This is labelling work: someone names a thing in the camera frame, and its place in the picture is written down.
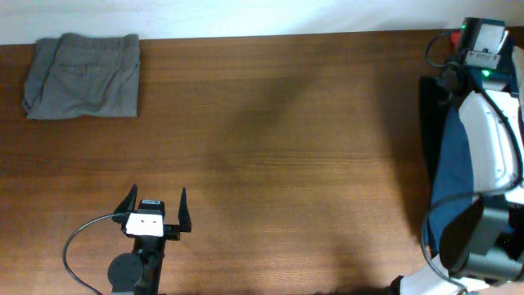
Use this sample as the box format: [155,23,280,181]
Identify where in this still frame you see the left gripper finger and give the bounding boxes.
[114,184,138,214]
[178,187,191,225]

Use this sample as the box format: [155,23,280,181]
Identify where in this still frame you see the black shorts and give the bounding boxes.
[418,76,449,186]

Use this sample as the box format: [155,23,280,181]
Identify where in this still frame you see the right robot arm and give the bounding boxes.
[387,17,523,295]

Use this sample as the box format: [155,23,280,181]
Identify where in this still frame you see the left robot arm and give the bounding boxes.
[107,185,192,295]

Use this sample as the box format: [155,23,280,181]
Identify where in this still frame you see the red cloth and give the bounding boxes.
[450,32,460,45]

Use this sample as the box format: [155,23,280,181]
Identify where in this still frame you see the folded grey shorts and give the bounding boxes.
[22,33,140,120]

